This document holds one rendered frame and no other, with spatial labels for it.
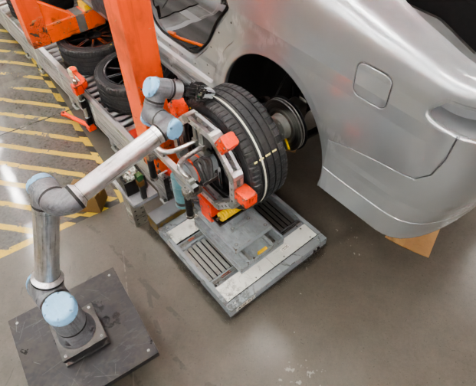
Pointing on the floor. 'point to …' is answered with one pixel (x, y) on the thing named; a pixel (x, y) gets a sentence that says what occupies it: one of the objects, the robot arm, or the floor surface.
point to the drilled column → (138, 216)
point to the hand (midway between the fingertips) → (211, 93)
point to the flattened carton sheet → (420, 246)
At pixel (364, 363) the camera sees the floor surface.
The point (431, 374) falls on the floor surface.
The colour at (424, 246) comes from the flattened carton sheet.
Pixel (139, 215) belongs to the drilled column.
